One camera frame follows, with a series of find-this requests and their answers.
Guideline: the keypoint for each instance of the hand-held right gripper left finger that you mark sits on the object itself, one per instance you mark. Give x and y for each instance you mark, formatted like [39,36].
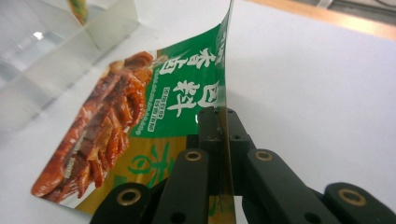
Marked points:
[207,140]

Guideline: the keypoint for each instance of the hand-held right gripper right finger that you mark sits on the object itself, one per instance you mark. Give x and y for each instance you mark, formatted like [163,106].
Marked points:
[238,137]

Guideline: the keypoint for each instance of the green and red seasoning packet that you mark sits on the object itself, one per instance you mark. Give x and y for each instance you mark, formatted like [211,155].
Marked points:
[174,93]

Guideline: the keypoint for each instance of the clear plastic container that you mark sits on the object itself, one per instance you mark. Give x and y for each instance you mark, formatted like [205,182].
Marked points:
[56,62]

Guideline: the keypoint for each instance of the yellow seasoning packet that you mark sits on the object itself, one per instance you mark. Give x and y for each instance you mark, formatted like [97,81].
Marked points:
[78,11]

